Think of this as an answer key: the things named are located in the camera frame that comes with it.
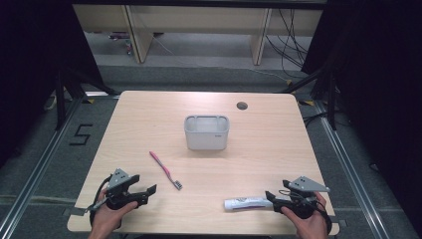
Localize person's right hand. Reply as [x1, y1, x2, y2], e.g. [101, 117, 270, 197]
[280, 191, 330, 239]

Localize pink toothbrush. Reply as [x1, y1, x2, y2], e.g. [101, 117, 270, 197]
[148, 150, 184, 191]

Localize light wooden desk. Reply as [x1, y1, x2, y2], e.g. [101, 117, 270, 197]
[72, 3, 324, 67]

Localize black metal stand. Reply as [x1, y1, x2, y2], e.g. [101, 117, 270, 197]
[282, 68, 339, 131]
[53, 66, 117, 131]

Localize grey toothbrush holder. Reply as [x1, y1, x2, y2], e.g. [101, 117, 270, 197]
[183, 114, 231, 151]

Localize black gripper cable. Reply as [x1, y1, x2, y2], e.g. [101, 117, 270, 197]
[312, 198, 333, 235]
[89, 174, 113, 227]

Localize white toothpaste tube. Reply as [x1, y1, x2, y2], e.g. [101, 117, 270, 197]
[223, 195, 276, 212]

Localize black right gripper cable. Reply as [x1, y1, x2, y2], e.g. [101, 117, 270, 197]
[312, 198, 333, 235]

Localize aluminium floor rail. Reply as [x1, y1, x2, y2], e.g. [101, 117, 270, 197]
[0, 96, 84, 239]
[313, 99, 389, 239]

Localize person's left hand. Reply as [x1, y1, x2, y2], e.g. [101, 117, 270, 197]
[89, 188, 139, 237]

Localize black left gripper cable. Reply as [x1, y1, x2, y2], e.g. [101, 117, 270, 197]
[89, 174, 113, 227]

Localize small red clutter under desk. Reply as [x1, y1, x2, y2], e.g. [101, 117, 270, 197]
[107, 31, 133, 56]

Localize bundle of black cables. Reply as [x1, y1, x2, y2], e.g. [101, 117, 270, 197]
[264, 8, 314, 80]

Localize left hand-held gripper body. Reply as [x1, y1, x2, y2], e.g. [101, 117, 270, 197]
[87, 167, 149, 213]

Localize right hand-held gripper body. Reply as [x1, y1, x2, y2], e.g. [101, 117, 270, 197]
[276, 175, 331, 220]

